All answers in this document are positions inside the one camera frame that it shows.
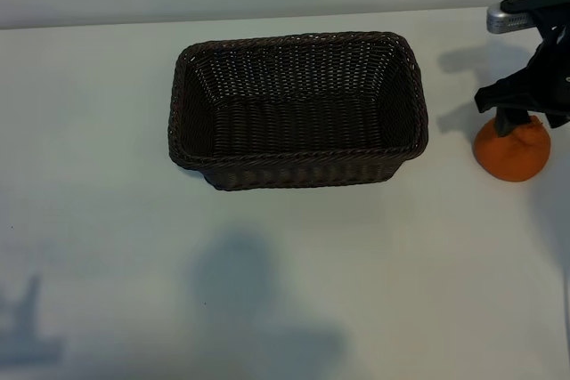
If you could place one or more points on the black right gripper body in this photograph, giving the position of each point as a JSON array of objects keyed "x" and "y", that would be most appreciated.
[{"x": 543, "y": 86}]

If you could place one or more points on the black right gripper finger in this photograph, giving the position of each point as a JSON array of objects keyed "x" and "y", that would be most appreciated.
[
  {"x": 560, "y": 119},
  {"x": 510, "y": 119}
]

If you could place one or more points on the orange fruit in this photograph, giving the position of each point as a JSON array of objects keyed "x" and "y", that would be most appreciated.
[{"x": 516, "y": 157}]

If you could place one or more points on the dark brown wicker basket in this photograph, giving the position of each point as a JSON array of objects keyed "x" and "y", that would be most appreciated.
[{"x": 303, "y": 131}]

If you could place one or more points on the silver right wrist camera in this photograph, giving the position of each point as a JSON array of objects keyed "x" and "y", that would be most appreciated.
[{"x": 507, "y": 21}]

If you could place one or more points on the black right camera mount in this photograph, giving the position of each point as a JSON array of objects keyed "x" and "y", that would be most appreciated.
[{"x": 541, "y": 2}]

